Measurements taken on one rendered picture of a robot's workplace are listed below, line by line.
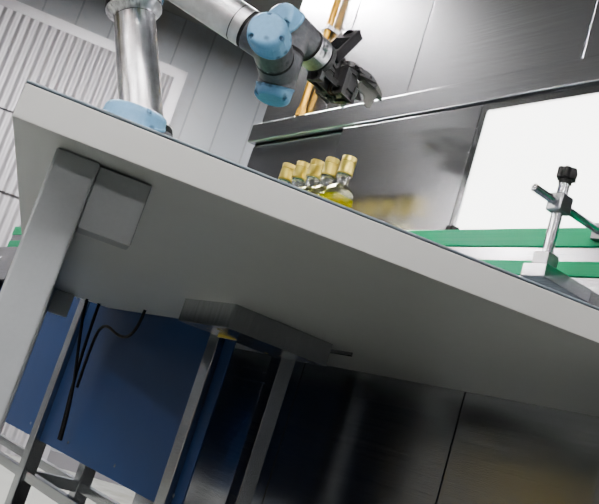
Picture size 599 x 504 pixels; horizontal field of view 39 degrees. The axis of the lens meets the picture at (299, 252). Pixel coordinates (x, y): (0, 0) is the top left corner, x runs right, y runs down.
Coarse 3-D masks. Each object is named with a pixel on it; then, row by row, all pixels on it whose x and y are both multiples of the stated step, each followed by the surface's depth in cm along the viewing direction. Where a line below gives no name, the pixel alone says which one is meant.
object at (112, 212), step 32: (64, 160) 75; (64, 192) 75; (96, 192) 76; (128, 192) 77; (32, 224) 74; (64, 224) 74; (96, 224) 76; (128, 224) 76; (32, 256) 73; (64, 256) 74; (32, 288) 73; (0, 320) 72; (32, 320) 73; (0, 352) 72; (0, 384) 71; (0, 416) 71
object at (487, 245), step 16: (432, 240) 153; (448, 240) 150; (464, 240) 147; (480, 240) 144; (496, 240) 141; (512, 240) 138; (528, 240) 136; (560, 240) 131; (576, 240) 128; (592, 240) 126; (480, 256) 143; (496, 256) 140; (512, 256) 137; (528, 256) 135; (560, 256) 130; (576, 256) 128; (592, 256) 125; (512, 272) 136; (576, 272) 126; (592, 272) 124
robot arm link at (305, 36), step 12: (276, 12) 166; (288, 12) 164; (300, 12) 167; (288, 24) 164; (300, 24) 166; (312, 24) 171; (300, 36) 167; (312, 36) 169; (300, 48) 167; (312, 48) 170
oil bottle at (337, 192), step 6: (330, 186) 187; (336, 186) 185; (342, 186) 186; (324, 192) 187; (330, 192) 186; (336, 192) 184; (342, 192) 185; (348, 192) 186; (330, 198) 185; (336, 198) 184; (342, 198) 185; (348, 198) 186; (342, 204) 185; (348, 204) 186
